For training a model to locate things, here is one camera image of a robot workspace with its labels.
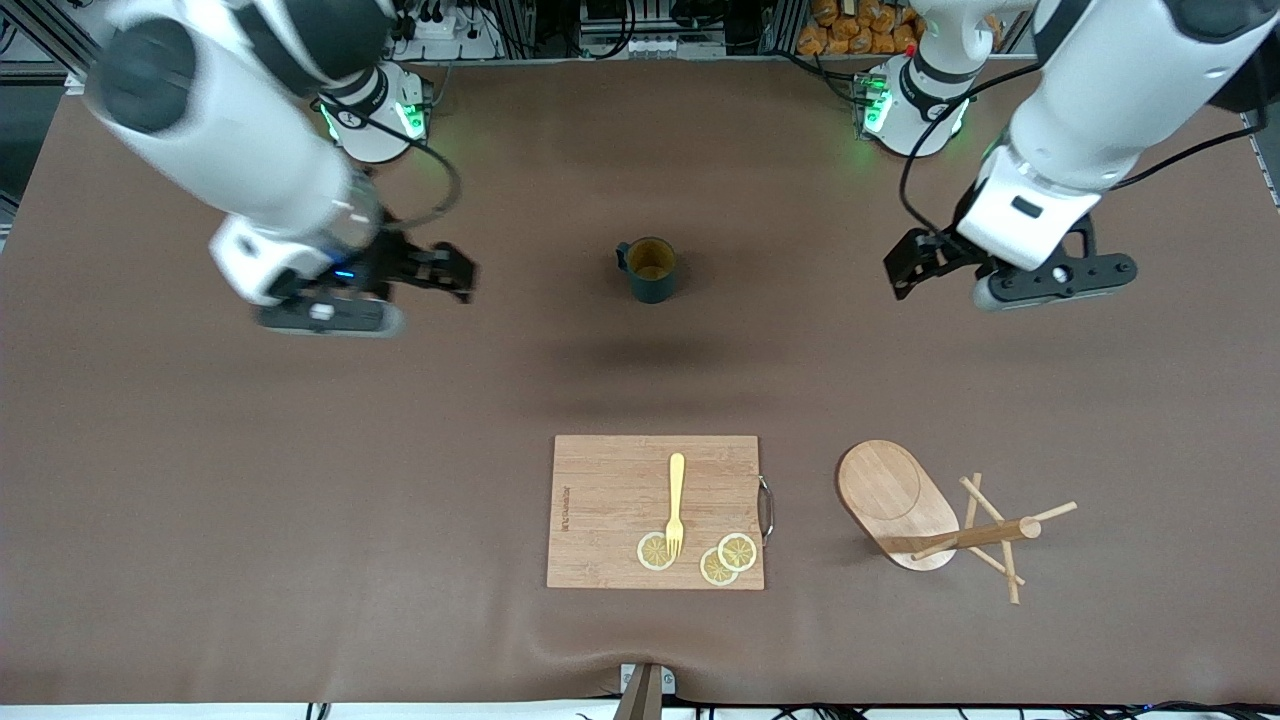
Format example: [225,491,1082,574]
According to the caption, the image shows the teal ribbed cup yellow inside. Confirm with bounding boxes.
[615,237,679,305]

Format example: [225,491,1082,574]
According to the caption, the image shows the wooden cup rack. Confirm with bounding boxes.
[836,440,1079,606]

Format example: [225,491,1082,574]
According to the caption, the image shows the brown table mat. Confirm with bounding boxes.
[0,55,1280,706]

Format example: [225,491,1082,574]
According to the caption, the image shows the white power strip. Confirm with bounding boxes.
[397,12,501,61]

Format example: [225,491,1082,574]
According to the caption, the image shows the orange packaged goods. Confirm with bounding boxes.
[797,0,923,56]

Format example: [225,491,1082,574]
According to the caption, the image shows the wooden cutting board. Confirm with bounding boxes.
[546,434,766,591]

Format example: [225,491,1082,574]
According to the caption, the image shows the grey electronics box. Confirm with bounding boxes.
[578,0,731,59]

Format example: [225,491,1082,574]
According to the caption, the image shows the yellow plastic fork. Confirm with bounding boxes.
[665,452,688,559]

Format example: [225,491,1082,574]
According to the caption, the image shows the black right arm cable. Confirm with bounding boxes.
[310,92,464,233]

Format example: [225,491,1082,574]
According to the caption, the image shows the aluminium frame profile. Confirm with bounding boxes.
[0,0,101,96]

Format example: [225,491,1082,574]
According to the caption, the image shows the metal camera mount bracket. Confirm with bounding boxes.
[618,662,677,720]

